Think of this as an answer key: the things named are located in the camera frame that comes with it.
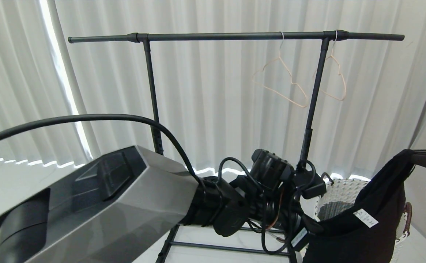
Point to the black garment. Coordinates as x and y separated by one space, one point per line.
355 244

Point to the pink clothes hanger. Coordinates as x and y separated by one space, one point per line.
332 55
279 57

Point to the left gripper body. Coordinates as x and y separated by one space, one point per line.
299 238

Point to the white laundry basket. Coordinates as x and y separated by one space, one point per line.
339 199

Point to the black clothes rack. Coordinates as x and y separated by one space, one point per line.
216 36

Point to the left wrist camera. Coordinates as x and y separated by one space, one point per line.
309 186

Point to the white curtain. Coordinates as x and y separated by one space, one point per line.
216 91

